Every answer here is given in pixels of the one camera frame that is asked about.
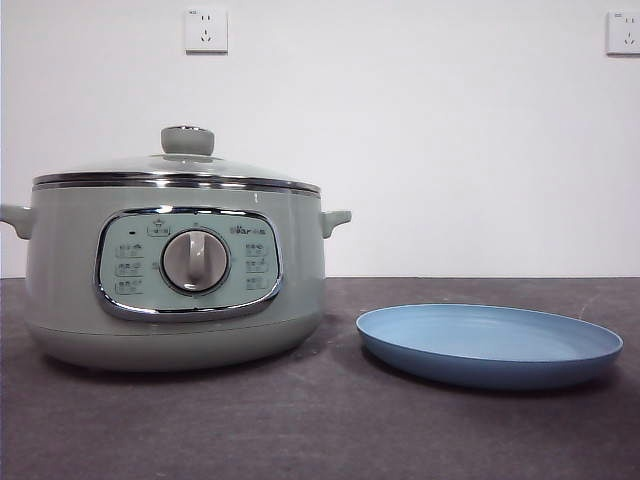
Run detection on glass lid with green knob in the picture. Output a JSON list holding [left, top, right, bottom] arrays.
[[32, 125, 322, 194]]

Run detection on blue round plate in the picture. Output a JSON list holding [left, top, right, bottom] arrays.
[[355, 303, 625, 391]]

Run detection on pale green electric steamer pot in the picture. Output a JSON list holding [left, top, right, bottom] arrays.
[[0, 183, 352, 373]]

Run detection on white wall socket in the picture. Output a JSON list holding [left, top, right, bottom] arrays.
[[184, 8, 229, 55], [605, 10, 640, 57]]

